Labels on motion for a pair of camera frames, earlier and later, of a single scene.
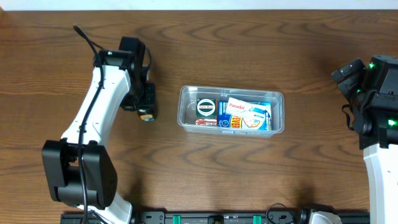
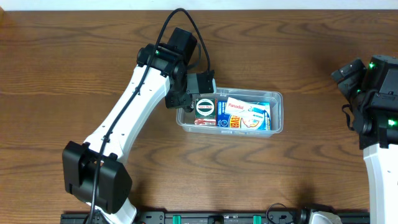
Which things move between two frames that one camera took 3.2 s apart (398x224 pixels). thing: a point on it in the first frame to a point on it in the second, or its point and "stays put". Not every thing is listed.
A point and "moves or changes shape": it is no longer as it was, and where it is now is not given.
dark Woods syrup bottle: x=147 y=116 moves or changes shape
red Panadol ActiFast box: x=206 y=122 stays put
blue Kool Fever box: x=260 y=117 stays put
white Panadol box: x=234 y=105 to x=260 y=112
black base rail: x=216 y=217 stays put
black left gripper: x=148 y=106 to x=181 y=101
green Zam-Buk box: x=207 y=108 stays put
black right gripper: x=347 y=78 stays put
